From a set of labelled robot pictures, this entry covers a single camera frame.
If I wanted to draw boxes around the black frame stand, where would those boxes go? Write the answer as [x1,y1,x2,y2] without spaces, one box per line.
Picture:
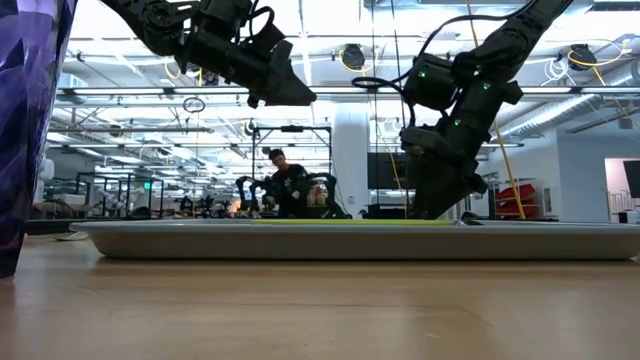
[251,124,334,220]

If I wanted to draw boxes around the purple plastic cup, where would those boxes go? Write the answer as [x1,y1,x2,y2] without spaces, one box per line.
[0,0,79,280]

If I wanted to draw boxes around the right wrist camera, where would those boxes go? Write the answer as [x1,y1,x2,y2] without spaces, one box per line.
[399,124,454,157]

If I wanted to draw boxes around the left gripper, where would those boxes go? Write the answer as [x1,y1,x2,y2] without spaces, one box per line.
[187,0,319,109]

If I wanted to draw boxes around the person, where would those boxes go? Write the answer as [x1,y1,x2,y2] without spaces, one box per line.
[267,148,312,220]

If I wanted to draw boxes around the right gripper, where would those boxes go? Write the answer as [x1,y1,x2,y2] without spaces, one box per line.
[408,79,524,221]

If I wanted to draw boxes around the black screen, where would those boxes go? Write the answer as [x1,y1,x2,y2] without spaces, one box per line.
[367,152,416,190]

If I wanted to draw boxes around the red storage bins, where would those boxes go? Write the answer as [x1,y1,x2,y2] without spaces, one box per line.
[494,183,540,219]

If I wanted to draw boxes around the grey plastic tray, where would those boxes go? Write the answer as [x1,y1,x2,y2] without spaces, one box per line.
[69,218,640,262]

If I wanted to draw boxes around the yellow cable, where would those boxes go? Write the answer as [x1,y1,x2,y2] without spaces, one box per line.
[464,0,527,221]

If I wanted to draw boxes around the dark wall screen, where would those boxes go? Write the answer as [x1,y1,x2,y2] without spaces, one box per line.
[622,159,640,199]

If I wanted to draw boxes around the green plate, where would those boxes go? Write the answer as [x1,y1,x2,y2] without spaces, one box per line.
[252,218,457,227]

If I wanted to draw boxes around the white pillar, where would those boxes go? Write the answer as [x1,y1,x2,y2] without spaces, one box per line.
[332,104,371,220]

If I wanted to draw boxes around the black ceiling cable reel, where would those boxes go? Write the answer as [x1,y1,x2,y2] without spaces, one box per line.
[569,43,597,71]
[342,43,366,71]

